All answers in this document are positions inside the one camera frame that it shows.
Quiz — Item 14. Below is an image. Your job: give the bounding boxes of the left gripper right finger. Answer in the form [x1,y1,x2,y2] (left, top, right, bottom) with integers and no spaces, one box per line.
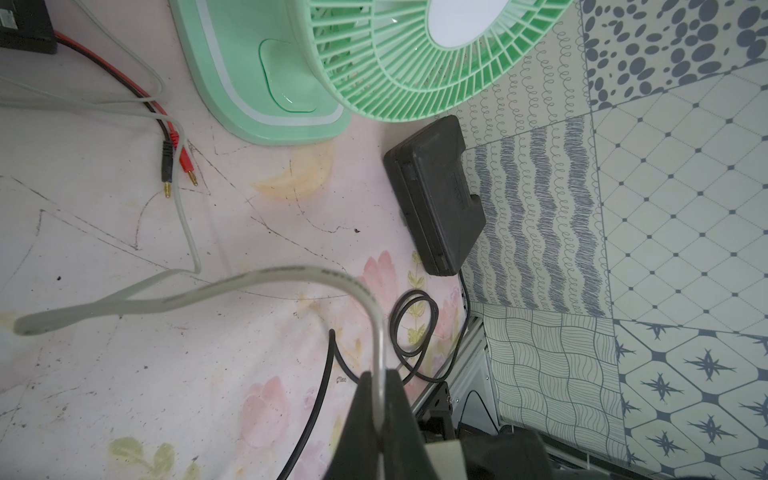
[381,370,438,480]

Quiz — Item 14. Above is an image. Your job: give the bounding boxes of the black power strip cable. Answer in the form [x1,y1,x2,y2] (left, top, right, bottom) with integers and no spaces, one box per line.
[275,269,472,480]

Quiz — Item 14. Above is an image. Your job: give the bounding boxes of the black plastic case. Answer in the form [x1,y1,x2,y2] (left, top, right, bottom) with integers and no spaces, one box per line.
[383,115,486,276]

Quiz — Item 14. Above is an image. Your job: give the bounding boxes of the black charging board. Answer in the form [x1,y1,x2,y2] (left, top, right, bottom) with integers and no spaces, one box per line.
[0,0,57,55]

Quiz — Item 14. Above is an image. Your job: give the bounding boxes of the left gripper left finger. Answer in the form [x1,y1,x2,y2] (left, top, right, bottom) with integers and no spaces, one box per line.
[324,372,383,480]

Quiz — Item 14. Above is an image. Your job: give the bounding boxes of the red black banana leads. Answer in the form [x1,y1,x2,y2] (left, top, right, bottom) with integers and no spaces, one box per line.
[52,29,200,200]

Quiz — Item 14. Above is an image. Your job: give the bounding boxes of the green desk fan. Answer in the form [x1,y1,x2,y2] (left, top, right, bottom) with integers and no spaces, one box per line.
[170,0,568,146]

